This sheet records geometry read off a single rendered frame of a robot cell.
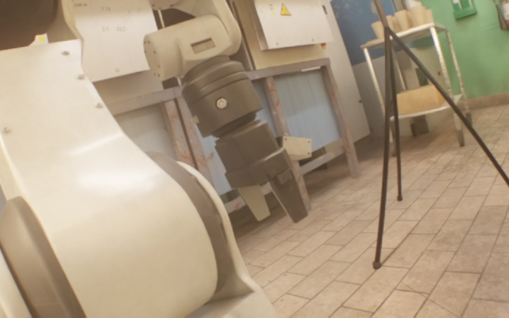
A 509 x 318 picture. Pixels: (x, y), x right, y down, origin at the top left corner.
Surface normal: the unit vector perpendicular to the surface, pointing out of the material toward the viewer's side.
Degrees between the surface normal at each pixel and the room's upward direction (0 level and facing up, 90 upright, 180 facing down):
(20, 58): 54
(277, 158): 83
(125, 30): 90
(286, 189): 83
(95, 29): 90
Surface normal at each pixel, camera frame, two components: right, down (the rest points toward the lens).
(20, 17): 0.51, 0.85
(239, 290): -0.65, 0.29
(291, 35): 0.63, -0.11
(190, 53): 0.39, -0.14
